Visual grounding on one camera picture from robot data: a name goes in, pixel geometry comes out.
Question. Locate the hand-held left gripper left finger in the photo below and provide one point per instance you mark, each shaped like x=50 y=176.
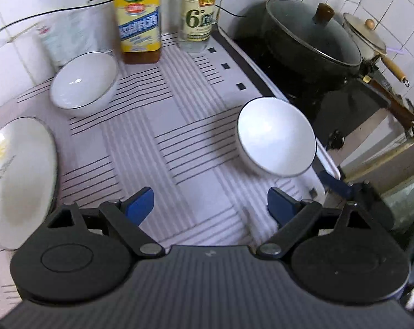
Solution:
x=140 y=205

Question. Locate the clear vinegar bottle yellow cap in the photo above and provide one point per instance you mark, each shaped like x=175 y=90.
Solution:
x=197 y=20

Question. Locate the cooking wine bottle yellow label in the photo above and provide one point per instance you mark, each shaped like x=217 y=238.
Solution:
x=140 y=31

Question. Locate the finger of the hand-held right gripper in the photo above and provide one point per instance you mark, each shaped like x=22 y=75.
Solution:
x=333 y=182

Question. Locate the striped white tablecloth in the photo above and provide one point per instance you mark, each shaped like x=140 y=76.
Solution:
x=179 y=164

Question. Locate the white plastic seasoning bag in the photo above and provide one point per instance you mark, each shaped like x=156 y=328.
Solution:
x=70 y=34

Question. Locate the white ribbed bowl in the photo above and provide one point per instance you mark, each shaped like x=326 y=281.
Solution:
x=84 y=82
x=275 y=137

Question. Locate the black gas stove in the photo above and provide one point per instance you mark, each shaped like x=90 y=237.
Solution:
x=330 y=109

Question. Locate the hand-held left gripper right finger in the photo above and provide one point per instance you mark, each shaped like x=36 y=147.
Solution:
x=282 y=205

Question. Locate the white plate with sun print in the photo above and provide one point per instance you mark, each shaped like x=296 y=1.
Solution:
x=22 y=181

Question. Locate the cream enamel pot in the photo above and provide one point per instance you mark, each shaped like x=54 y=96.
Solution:
x=366 y=49

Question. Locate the cream pot lid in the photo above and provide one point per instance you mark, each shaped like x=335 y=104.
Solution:
x=363 y=31

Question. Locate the glass wok lid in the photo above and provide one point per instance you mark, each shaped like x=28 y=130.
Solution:
x=296 y=27

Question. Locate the black wok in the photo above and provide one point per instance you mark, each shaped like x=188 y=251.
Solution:
x=316 y=70

